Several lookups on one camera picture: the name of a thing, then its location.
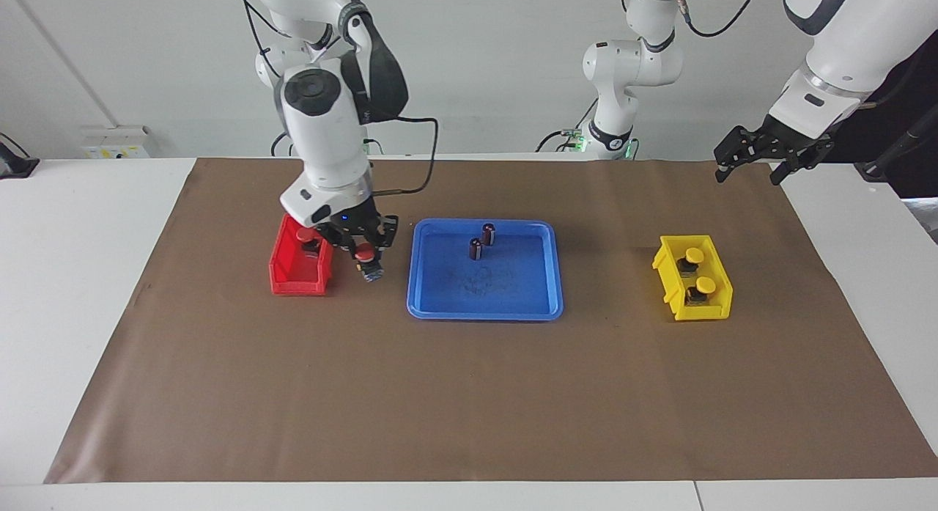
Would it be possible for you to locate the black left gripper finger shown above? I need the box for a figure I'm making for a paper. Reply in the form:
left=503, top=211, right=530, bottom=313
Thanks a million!
left=714, top=126, right=751, bottom=184
left=769, top=156, right=805, bottom=187

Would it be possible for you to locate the blue plastic tray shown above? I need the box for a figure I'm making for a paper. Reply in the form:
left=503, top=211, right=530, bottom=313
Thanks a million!
left=407, top=218, right=564, bottom=322

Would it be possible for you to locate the red plastic storage bin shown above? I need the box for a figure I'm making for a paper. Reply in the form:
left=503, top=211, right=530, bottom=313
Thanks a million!
left=268, top=213, right=336, bottom=297

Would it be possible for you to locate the black stand pole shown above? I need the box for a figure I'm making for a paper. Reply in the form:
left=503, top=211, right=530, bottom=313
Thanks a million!
left=857, top=104, right=938, bottom=182

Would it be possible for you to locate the black background panel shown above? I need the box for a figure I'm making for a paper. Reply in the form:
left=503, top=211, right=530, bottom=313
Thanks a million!
left=835, top=27, right=938, bottom=200

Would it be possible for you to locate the yellow plastic storage bin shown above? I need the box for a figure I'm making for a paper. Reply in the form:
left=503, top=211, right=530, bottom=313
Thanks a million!
left=652, top=235, right=734, bottom=322

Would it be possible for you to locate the brown paper table mat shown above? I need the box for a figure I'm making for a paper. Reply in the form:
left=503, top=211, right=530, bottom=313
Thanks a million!
left=44, top=157, right=938, bottom=485

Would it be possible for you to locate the black device on table edge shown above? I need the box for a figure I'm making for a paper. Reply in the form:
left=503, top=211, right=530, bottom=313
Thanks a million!
left=0, top=133, right=40, bottom=180

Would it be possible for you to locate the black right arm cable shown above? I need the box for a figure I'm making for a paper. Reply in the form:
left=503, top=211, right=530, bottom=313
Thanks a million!
left=344, top=0, right=440, bottom=196

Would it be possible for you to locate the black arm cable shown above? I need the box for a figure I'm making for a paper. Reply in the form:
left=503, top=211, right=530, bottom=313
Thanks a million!
left=344, top=0, right=440, bottom=196
left=673, top=0, right=764, bottom=38

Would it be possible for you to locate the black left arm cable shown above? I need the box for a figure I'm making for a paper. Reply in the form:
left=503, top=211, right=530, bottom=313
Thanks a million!
left=673, top=0, right=764, bottom=38

